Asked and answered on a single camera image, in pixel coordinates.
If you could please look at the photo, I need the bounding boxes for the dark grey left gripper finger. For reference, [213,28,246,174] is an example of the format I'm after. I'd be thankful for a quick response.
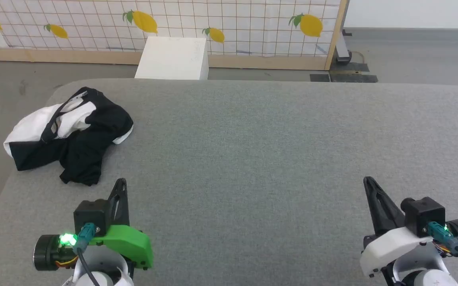
[108,178,130,227]

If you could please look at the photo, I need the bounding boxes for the white box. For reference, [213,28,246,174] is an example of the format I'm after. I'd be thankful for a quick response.
[134,37,210,81]

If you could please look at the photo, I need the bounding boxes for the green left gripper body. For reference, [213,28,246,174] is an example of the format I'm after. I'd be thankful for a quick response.
[89,224,154,271]

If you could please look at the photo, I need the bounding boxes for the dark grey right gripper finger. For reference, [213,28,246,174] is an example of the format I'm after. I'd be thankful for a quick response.
[363,176,407,237]

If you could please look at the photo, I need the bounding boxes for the grey metal stand foot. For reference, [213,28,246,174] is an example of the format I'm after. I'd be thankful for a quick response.
[334,29,353,66]

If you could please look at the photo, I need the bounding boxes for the black and white garment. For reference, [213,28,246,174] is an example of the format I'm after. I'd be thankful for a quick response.
[3,87,134,186]

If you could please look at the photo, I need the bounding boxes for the black right cable teal plug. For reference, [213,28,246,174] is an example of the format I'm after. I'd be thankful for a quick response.
[428,222,458,283]

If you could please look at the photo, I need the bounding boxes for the grey fabric sofa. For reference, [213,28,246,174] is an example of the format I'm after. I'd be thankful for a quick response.
[0,78,458,286]

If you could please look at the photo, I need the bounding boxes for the large black floor mat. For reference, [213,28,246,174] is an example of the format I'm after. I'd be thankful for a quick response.
[329,62,379,83]

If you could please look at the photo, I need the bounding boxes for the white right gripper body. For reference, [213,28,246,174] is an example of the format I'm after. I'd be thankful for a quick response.
[359,226,435,278]

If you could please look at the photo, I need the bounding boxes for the lemon print partition wooden frame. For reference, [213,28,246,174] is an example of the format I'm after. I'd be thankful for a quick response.
[0,0,349,71]

